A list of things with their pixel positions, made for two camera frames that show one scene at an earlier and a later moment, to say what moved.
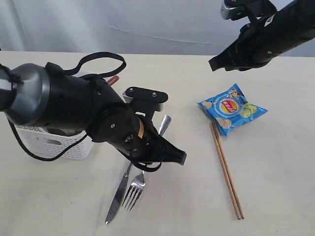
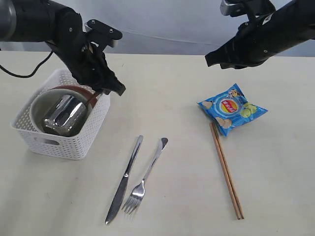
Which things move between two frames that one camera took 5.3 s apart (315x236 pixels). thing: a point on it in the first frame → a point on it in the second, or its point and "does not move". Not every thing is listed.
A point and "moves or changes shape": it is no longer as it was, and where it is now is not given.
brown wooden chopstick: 235,209 → 230,173
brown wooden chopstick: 214,137 does not move
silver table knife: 118,192 does not move
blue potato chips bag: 230,107 does not move
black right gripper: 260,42 does not move
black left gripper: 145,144 → 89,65
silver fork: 139,184 moves or changes shape
